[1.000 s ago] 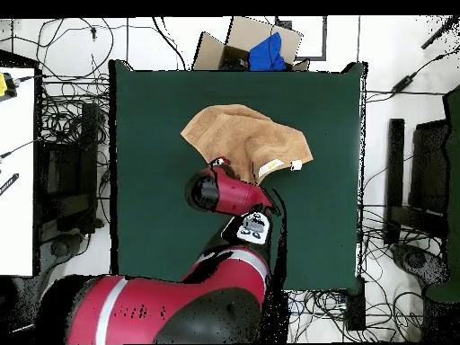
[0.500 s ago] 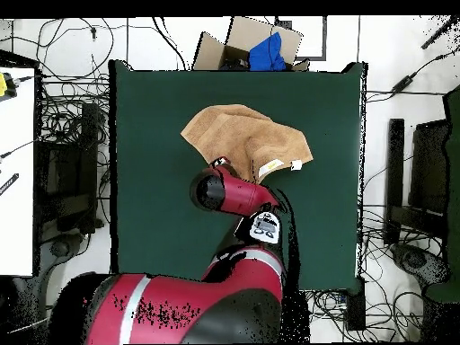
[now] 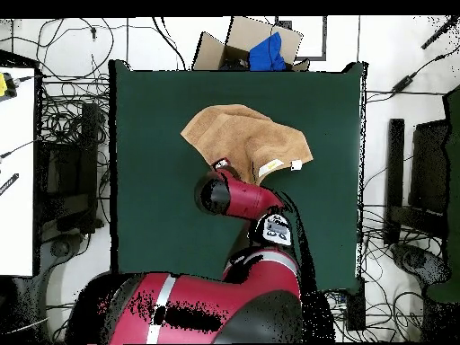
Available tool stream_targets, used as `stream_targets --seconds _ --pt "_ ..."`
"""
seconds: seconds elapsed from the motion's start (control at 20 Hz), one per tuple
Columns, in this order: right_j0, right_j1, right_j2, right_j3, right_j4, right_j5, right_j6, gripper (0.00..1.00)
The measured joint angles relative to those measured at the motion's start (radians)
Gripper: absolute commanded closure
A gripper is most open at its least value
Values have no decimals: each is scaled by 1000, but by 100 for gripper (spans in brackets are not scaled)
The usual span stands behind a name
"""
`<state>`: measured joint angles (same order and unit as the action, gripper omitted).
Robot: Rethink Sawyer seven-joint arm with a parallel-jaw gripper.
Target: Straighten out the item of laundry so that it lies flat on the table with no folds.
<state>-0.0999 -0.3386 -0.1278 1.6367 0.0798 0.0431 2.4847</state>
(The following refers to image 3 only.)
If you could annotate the open cardboard box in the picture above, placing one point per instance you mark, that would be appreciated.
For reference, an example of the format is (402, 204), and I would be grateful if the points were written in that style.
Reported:
(244, 32)

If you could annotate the black equipment rack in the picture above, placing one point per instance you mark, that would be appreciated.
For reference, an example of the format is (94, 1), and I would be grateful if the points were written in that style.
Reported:
(72, 172)

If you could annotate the black power adapter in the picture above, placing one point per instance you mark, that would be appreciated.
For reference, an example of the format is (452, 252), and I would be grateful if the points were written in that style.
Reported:
(402, 83)

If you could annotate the black marked strip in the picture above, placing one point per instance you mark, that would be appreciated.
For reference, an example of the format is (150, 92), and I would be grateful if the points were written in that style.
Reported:
(9, 184)

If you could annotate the green cloth on side table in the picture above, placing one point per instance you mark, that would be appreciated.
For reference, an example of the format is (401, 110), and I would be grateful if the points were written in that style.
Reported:
(454, 179)

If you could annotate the yellow object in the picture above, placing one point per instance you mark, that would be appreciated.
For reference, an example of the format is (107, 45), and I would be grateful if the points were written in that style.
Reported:
(2, 84)

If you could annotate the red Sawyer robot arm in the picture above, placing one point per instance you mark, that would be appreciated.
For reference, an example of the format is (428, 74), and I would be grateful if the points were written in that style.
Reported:
(248, 199)

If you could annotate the black upright post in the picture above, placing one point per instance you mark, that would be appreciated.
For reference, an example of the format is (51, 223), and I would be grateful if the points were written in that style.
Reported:
(394, 172)

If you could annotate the black equipment box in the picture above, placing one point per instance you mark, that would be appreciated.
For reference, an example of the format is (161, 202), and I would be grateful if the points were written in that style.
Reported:
(429, 169)

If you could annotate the blue garment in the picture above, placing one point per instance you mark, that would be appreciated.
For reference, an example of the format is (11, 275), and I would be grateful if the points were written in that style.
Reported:
(266, 54)

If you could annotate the white side table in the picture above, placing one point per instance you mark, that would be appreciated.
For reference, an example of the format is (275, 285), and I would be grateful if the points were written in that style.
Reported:
(16, 179)

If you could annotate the black rod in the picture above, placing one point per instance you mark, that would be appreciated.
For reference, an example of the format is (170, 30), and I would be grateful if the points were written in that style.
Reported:
(438, 34)

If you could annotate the tan terry towel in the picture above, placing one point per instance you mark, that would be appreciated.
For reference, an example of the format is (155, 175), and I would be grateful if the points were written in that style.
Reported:
(237, 136)

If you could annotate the grey rectangular frame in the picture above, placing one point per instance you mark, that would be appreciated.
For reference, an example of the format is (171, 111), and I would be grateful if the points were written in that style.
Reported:
(324, 36)

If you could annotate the black block under table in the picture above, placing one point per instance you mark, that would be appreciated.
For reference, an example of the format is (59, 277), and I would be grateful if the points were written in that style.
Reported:
(355, 309)

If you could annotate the black chair base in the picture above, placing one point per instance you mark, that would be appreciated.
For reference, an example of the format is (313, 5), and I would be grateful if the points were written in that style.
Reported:
(417, 260)

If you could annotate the dark green table cloth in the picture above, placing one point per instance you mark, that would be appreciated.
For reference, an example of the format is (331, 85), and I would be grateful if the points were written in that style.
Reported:
(161, 215)

